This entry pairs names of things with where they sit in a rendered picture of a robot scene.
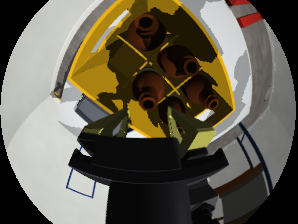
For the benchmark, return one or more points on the brown glass bottle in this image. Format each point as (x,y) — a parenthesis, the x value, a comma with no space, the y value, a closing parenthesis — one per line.
(174,101)

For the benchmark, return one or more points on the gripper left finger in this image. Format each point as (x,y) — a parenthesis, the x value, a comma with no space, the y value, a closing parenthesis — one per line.
(106,125)

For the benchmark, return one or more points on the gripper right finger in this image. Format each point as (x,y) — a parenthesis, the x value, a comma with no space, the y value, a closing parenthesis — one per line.
(197,133)

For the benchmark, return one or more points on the yellow crate with cross dividers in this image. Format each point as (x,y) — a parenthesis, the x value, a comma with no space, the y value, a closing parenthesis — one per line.
(102,76)

